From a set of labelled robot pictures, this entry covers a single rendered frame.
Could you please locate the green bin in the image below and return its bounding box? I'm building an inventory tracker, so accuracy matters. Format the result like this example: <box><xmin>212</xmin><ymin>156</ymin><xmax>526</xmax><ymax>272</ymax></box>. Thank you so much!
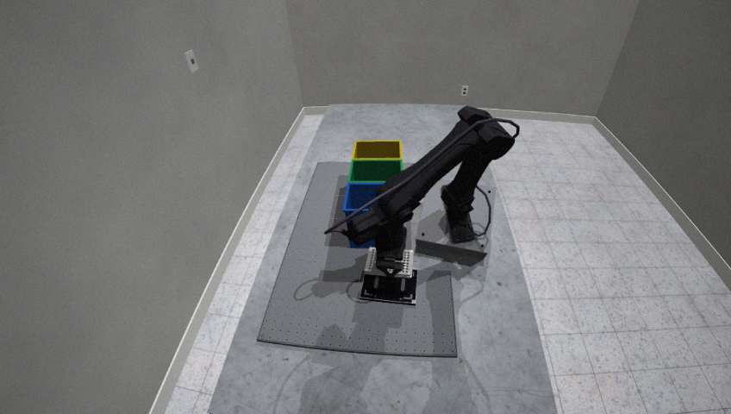
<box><xmin>347</xmin><ymin>160</ymin><xmax>403</xmax><ymax>183</ymax></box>

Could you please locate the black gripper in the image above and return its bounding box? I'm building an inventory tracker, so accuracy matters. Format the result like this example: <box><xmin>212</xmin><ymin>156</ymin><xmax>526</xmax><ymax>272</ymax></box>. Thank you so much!
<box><xmin>376</xmin><ymin>227</ymin><xmax>407</xmax><ymax>278</ymax></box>

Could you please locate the yellow bin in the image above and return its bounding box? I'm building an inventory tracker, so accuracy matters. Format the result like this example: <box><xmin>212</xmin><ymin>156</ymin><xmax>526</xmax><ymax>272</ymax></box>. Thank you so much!
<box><xmin>352</xmin><ymin>141</ymin><xmax>403</xmax><ymax>160</ymax></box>

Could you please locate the white well plate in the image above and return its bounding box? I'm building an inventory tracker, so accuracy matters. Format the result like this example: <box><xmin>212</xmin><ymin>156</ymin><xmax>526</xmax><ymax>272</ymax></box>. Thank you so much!
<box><xmin>364</xmin><ymin>247</ymin><xmax>414</xmax><ymax>279</ymax></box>

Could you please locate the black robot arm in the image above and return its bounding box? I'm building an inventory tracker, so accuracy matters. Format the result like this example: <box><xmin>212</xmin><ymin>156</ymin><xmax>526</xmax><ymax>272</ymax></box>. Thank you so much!
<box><xmin>347</xmin><ymin>106</ymin><xmax>515</xmax><ymax>251</ymax></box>

